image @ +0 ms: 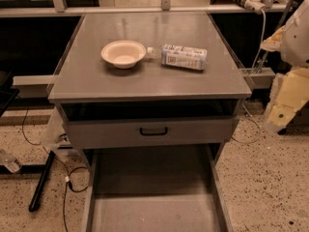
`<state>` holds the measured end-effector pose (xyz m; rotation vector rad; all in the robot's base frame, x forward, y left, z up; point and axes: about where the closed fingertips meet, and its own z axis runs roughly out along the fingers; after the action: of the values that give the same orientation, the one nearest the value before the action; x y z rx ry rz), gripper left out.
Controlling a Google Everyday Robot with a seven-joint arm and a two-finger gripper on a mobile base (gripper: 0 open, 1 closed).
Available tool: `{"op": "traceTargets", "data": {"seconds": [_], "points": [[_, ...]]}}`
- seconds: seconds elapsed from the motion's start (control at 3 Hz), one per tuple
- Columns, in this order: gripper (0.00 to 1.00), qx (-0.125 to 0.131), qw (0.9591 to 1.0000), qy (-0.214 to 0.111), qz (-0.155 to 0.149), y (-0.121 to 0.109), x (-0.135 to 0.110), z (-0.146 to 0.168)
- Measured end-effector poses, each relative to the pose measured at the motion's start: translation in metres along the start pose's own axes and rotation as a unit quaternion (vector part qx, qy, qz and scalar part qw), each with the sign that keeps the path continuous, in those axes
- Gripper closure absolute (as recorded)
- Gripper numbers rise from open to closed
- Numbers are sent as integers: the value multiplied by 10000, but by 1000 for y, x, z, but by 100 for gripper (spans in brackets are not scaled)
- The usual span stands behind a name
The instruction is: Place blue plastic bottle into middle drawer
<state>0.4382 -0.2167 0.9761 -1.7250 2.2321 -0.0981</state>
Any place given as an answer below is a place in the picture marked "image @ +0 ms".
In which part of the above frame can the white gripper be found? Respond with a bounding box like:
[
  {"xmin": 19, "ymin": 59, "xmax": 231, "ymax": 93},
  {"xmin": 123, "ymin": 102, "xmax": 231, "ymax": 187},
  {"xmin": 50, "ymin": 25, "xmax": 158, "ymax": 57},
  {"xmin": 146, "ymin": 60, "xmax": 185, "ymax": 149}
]
[{"xmin": 260, "ymin": 0, "xmax": 309, "ymax": 132}]

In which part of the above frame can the blue label plastic bottle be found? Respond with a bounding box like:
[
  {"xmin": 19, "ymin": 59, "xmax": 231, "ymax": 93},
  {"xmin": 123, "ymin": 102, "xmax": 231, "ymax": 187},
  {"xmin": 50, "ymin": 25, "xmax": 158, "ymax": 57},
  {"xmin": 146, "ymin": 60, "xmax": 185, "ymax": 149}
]
[{"xmin": 147, "ymin": 43, "xmax": 208, "ymax": 71}]

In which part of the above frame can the grey drawer cabinet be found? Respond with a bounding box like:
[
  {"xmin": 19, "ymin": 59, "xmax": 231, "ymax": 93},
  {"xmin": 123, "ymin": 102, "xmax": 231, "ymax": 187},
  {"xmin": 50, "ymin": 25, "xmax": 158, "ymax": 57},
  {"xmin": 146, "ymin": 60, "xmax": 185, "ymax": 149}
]
[{"xmin": 48, "ymin": 12, "xmax": 251, "ymax": 160}]

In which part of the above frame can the open grey lower drawer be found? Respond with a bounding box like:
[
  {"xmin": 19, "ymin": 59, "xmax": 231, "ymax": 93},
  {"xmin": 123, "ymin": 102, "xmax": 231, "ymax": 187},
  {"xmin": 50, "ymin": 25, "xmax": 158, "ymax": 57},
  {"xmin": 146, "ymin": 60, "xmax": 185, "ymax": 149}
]
[{"xmin": 81, "ymin": 145, "xmax": 234, "ymax": 232}]

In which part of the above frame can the grey upper drawer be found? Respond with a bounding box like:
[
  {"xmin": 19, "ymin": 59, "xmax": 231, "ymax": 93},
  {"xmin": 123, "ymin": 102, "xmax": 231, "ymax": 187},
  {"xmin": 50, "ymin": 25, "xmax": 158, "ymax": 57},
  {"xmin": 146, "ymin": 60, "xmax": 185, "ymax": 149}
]
[{"xmin": 64, "ymin": 116, "xmax": 239, "ymax": 149}]

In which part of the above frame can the white paper bowl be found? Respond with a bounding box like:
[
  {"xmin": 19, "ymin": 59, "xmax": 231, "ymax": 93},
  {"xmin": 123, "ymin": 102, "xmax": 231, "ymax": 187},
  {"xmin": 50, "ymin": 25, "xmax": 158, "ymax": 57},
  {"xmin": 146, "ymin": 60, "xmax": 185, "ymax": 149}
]
[{"xmin": 100, "ymin": 40, "xmax": 147, "ymax": 70}]

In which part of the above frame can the black floor bar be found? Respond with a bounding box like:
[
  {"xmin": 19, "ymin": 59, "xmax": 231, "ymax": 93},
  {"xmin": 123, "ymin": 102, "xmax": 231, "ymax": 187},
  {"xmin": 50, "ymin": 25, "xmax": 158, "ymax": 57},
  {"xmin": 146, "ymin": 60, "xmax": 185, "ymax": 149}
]
[{"xmin": 28, "ymin": 151, "xmax": 55, "ymax": 213}]

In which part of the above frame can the clear plastic object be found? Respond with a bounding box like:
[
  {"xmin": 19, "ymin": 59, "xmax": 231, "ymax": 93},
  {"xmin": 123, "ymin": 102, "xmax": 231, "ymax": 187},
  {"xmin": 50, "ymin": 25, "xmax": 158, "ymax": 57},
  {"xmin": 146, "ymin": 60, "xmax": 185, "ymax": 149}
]
[{"xmin": 0, "ymin": 149, "xmax": 21, "ymax": 173}]

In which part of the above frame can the white power cable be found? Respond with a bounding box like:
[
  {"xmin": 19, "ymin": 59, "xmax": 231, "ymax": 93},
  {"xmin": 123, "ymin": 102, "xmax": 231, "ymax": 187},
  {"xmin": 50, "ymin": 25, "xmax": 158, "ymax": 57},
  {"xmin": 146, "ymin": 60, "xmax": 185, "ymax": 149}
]
[{"xmin": 250, "ymin": 9, "xmax": 267, "ymax": 73}]

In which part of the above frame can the black drawer handle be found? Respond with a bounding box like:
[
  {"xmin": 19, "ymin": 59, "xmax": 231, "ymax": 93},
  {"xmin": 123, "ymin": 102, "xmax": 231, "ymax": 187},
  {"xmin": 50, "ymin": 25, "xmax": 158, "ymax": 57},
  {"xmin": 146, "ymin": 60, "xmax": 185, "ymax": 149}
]
[{"xmin": 139, "ymin": 127, "xmax": 168, "ymax": 136}]

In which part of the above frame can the grey metal rail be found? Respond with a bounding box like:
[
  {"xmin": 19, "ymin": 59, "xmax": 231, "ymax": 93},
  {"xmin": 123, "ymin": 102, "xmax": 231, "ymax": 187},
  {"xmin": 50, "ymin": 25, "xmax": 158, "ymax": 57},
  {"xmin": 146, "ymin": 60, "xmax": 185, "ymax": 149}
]
[{"xmin": 0, "ymin": 3, "xmax": 291, "ymax": 18}]

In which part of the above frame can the black floor cable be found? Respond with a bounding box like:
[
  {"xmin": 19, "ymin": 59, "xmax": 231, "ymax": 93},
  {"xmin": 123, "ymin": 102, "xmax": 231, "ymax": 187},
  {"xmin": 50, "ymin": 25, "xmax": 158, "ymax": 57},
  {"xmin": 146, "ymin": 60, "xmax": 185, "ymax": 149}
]
[{"xmin": 20, "ymin": 106, "xmax": 90, "ymax": 232}]

